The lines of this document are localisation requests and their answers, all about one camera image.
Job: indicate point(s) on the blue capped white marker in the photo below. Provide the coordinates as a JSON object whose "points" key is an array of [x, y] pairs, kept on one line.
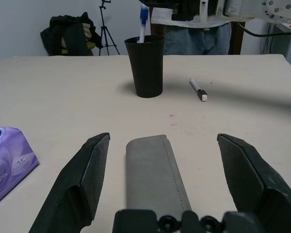
{"points": [[142, 31]]}

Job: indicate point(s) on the black tripod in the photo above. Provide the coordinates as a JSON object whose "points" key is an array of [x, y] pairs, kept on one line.
{"points": [[103, 19]]}

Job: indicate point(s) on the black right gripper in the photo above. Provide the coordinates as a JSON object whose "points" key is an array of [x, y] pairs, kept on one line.
{"points": [[186, 9]]}

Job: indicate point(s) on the wooden stool green seat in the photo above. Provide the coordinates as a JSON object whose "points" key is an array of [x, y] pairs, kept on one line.
{"points": [[89, 46]]}

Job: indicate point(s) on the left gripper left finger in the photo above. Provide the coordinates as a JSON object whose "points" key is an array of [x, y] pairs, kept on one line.
{"points": [[72, 184]]}

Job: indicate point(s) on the bystander in blue jeans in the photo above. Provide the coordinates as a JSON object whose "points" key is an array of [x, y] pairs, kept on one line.
{"points": [[196, 38]]}

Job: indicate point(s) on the grey glasses case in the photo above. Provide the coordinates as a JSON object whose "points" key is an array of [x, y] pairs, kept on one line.
{"points": [[155, 170]]}

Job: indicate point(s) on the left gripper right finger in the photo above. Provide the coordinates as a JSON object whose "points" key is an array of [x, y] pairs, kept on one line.
{"points": [[257, 184]]}

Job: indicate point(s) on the purple tissue pack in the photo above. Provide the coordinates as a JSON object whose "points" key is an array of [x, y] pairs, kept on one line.
{"points": [[9, 165]]}

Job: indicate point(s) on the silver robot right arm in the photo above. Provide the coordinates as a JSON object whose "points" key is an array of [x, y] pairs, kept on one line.
{"points": [[281, 9]]}

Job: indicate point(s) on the brown wooden door frame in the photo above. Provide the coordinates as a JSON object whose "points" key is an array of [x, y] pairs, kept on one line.
{"points": [[237, 38]]}

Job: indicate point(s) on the black cup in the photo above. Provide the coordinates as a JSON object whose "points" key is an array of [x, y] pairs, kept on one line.
{"points": [[147, 72]]}

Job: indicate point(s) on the black capped white marker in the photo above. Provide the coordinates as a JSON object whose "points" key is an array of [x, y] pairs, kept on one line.
{"points": [[197, 88]]}

